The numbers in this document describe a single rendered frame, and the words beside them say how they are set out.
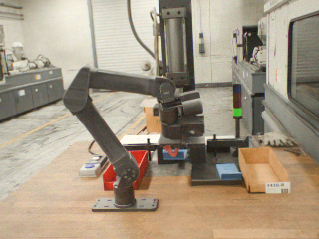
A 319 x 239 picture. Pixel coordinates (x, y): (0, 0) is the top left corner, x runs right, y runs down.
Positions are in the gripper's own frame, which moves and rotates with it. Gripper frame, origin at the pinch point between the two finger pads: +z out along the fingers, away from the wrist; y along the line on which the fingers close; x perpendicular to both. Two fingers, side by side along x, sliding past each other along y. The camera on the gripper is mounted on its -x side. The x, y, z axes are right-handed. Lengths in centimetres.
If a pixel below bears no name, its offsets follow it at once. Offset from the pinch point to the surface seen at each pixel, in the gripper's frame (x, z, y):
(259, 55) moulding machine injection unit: -88, 150, 371
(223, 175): -16.2, 8.3, -1.8
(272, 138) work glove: -41, 30, 42
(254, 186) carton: -25.8, 7.9, -7.0
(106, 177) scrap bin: 24.5, 9.1, -2.2
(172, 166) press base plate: 3.4, 19.9, 13.8
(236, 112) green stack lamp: -23.7, 13.4, 40.7
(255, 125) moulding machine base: -72, 201, 268
